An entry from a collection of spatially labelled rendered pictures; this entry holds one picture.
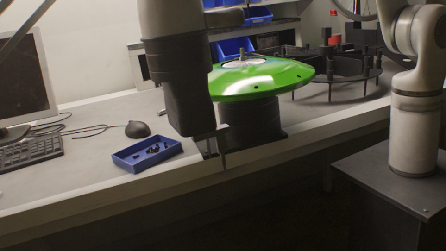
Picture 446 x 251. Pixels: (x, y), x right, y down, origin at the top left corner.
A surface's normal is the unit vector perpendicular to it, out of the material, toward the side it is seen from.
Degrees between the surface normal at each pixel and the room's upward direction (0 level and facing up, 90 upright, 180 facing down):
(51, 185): 0
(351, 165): 0
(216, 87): 24
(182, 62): 90
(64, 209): 90
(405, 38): 100
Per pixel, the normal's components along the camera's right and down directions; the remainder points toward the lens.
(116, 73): 0.36, 0.26
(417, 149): -0.32, 0.35
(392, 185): -0.13, -0.94
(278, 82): 0.05, -0.75
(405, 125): -0.78, 0.30
